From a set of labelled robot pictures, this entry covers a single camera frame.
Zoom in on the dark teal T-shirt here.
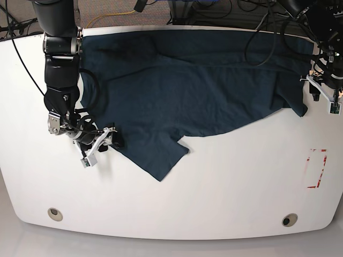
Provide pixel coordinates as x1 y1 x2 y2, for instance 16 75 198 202
81 30 311 181

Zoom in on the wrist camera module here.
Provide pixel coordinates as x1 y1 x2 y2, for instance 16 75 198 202
329 102 342 115
81 155 98 168

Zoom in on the left table cable grommet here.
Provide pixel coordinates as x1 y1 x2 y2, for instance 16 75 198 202
48 208 63 222

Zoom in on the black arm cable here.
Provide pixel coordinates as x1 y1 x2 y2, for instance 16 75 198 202
245 0 322 66
72 68 101 116

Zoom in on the right table cable grommet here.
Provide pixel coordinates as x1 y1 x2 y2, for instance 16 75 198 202
282 213 298 227

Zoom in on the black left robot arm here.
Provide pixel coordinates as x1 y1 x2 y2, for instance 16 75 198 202
278 1 342 107

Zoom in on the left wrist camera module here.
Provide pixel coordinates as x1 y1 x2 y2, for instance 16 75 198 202
329 102 342 115

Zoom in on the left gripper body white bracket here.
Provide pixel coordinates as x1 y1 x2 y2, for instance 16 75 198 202
300 71 342 103

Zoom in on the table cable grommet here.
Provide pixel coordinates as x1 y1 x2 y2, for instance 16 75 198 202
48 208 63 222
282 213 298 227

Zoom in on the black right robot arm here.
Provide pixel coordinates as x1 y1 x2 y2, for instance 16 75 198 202
32 0 124 159

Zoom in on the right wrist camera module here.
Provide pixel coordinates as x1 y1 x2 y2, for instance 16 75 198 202
81 155 98 168

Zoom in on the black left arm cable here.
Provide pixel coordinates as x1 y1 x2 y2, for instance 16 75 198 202
245 0 322 66

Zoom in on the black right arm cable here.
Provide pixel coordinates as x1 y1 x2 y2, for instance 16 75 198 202
72 68 101 116

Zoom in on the yellow cable on floor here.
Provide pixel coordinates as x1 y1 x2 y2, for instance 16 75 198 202
86 7 137 28

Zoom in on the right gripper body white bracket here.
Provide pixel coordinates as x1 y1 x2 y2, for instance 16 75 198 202
72 126 111 158

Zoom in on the red tape rectangle marking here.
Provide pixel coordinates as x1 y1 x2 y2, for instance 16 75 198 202
304 149 327 189

